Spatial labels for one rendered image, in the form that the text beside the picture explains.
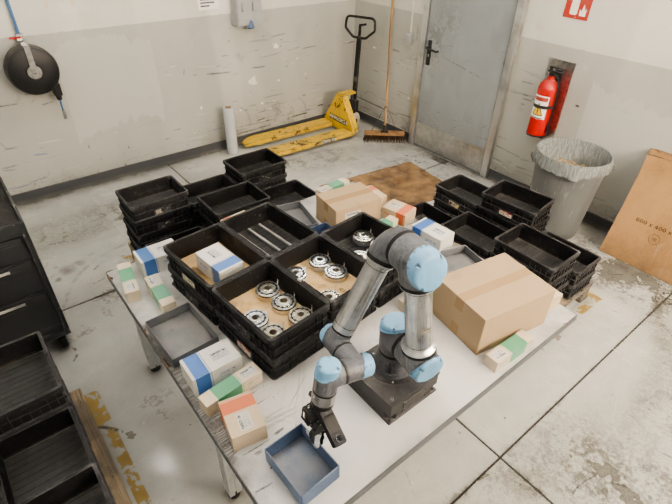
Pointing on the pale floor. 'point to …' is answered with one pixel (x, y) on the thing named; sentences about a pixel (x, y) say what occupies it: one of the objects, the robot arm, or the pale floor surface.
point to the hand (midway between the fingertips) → (319, 446)
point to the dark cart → (24, 283)
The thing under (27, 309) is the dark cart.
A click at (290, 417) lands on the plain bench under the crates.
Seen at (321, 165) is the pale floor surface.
